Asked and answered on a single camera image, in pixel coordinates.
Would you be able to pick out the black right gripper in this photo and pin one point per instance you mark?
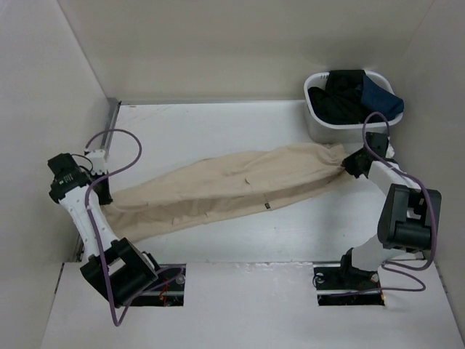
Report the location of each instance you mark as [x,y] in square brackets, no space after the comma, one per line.
[348,163]

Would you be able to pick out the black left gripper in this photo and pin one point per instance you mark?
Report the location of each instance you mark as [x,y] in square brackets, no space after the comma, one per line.
[105,198]

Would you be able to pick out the beige drawstring trousers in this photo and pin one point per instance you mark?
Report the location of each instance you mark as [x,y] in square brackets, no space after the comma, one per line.
[226,187]

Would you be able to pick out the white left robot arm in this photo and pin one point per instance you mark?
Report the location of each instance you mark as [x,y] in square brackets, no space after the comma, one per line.
[112,265]

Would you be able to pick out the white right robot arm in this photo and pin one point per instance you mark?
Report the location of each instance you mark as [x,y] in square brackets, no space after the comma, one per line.
[409,218]

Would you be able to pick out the black trousers in basket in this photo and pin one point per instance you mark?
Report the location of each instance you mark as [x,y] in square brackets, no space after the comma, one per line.
[338,103]

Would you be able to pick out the navy blue trousers in basket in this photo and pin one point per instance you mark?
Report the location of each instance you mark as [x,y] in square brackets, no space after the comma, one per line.
[377,99]

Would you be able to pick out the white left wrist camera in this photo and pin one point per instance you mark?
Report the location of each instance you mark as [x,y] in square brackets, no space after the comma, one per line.
[98,161]

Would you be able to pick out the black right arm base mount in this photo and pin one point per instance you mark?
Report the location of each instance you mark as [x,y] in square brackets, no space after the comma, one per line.
[334,287]

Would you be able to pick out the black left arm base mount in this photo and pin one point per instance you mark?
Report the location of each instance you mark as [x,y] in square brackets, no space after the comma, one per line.
[167,291]

